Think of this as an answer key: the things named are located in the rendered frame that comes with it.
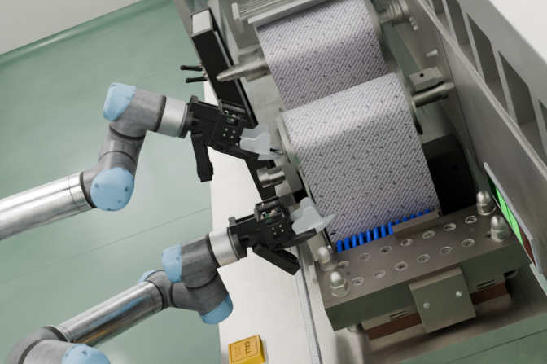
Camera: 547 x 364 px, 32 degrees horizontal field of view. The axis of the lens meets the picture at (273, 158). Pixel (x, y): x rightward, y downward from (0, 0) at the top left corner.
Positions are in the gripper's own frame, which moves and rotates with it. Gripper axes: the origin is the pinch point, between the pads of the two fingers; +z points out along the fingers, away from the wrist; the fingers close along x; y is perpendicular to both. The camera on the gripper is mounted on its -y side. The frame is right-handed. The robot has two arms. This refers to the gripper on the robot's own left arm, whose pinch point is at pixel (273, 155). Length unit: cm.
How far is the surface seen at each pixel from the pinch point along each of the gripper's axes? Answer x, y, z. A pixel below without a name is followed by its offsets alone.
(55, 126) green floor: 375, -194, -40
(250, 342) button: -15.7, -35.0, 5.9
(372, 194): -7.5, 1.0, 20.1
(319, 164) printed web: -7.4, 4.1, 7.5
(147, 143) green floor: 301, -152, 10
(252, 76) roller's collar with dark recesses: 20.9, 7.4, -5.5
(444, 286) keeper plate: -29.2, -3.0, 32.0
